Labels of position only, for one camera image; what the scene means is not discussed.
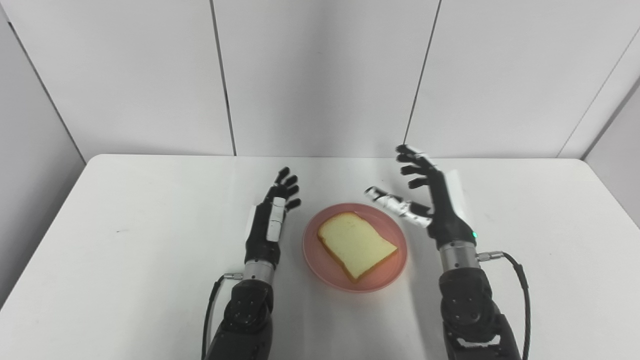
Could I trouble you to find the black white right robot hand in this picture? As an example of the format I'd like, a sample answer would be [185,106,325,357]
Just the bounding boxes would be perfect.
[364,144,478,250]

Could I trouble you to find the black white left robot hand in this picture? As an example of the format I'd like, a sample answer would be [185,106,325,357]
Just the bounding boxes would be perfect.
[244,167,302,266]

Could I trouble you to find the pink round plate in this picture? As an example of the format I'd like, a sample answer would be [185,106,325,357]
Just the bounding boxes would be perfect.
[302,202,408,294]

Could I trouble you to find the slice of white bread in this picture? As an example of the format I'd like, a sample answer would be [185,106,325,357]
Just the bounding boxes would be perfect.
[317,211,399,282]

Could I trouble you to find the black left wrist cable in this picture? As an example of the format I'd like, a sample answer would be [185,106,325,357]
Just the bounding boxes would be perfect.
[201,272,245,360]

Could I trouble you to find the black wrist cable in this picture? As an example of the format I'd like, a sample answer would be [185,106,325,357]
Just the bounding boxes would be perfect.
[477,251,532,360]
[201,272,245,360]

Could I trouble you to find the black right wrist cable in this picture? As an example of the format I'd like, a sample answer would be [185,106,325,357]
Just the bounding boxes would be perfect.
[477,251,532,360]

